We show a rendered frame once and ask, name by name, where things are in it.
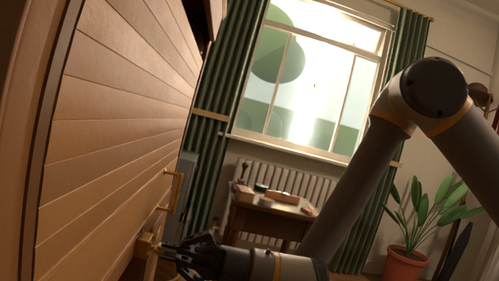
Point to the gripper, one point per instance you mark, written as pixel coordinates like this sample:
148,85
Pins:
212,260

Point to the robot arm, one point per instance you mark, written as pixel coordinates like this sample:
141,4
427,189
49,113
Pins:
390,164

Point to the brass thumbturn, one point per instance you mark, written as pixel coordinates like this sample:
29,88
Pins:
156,248

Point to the brass lock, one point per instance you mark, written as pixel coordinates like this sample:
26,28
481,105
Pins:
143,243

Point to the brown slatted tambour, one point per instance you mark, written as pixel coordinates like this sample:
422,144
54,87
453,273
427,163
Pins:
117,136

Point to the brown wooden roll-top desk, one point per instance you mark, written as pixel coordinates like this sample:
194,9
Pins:
19,117

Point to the grey metal cabinet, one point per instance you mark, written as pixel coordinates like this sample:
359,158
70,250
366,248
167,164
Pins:
183,187

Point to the small wooden box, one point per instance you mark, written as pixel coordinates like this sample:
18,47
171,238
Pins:
244,193

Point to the brown wooden side table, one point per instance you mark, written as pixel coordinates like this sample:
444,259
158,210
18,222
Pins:
269,222

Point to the green round tin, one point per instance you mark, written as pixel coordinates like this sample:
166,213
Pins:
261,187

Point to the long wooden tray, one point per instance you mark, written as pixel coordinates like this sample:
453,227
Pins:
282,196

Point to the red eraser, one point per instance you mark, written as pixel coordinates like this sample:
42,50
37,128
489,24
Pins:
307,211

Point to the cream radiator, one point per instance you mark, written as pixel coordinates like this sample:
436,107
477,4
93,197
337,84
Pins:
296,181

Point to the green curtain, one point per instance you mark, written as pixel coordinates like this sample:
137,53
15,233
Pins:
218,78
409,43

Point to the white framed window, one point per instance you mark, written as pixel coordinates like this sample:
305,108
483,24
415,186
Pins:
308,89

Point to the terracotta plant pot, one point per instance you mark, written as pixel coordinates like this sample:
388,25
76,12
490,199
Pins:
403,267

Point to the green leafy plant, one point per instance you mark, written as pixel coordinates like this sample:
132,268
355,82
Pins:
423,210

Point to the brass curtain rod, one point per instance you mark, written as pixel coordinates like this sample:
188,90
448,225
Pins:
413,11

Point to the brown wooden coat stand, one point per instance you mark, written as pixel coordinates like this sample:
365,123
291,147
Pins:
480,97

